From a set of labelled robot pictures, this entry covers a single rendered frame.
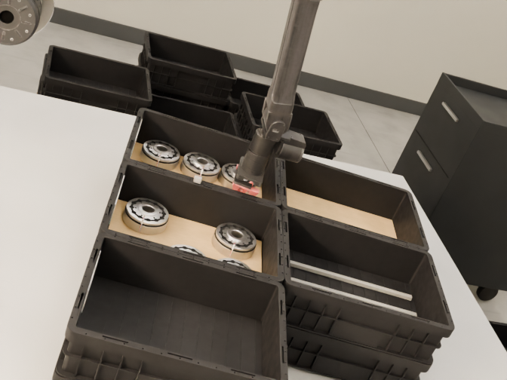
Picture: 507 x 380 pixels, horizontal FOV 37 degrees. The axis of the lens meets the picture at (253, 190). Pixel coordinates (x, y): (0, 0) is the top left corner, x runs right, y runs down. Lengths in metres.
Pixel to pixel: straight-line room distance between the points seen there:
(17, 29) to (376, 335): 1.07
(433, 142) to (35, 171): 1.88
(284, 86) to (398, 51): 3.62
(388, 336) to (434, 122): 1.84
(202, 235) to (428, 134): 1.83
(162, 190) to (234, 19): 3.22
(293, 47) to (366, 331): 0.64
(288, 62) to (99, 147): 0.79
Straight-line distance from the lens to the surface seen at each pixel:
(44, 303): 1.72
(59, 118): 2.40
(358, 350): 1.75
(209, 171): 2.02
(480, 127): 3.16
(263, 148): 1.84
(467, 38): 5.49
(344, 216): 2.15
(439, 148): 3.37
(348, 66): 5.28
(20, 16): 1.86
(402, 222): 2.17
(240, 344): 1.58
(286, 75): 1.73
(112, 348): 1.35
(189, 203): 1.84
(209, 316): 1.61
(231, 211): 1.85
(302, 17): 1.67
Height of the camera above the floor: 1.85
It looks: 29 degrees down
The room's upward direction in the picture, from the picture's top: 22 degrees clockwise
